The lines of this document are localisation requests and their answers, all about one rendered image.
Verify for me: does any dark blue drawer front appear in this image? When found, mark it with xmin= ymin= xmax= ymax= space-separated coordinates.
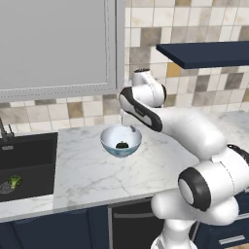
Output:
xmin=193 ymin=191 xmax=249 ymax=249

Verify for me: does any black sink basin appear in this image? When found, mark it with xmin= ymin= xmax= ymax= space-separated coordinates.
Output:
xmin=0 ymin=131 xmax=59 ymax=204

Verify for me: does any grey dishwasher handle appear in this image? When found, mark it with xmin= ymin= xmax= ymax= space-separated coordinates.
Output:
xmin=112 ymin=211 xmax=156 ymax=220

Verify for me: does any grey wall cabinet door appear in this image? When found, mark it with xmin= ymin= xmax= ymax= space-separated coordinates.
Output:
xmin=0 ymin=0 xmax=109 ymax=89

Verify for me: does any dark metal tap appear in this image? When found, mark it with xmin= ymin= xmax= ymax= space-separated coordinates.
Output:
xmin=0 ymin=116 xmax=16 ymax=144

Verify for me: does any dark blue wall shelf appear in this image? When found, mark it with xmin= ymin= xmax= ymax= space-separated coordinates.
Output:
xmin=156 ymin=40 xmax=249 ymax=70

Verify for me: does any grey sink drain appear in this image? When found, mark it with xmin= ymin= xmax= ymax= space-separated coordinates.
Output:
xmin=0 ymin=181 xmax=14 ymax=196

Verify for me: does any white and blue bowl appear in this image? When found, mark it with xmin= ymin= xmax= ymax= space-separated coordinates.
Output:
xmin=99 ymin=124 xmax=143 ymax=159

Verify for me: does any dark blue base cabinet door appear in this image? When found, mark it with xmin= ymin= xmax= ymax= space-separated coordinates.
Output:
xmin=0 ymin=205 xmax=110 ymax=249

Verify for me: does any green broccoli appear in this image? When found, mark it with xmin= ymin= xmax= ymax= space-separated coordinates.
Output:
xmin=8 ymin=174 xmax=23 ymax=191

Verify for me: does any black dishwasher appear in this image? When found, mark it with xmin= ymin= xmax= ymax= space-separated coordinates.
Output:
xmin=107 ymin=197 xmax=167 ymax=249

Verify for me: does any grey drawer handle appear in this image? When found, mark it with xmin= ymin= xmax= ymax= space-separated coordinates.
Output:
xmin=218 ymin=234 xmax=247 ymax=246

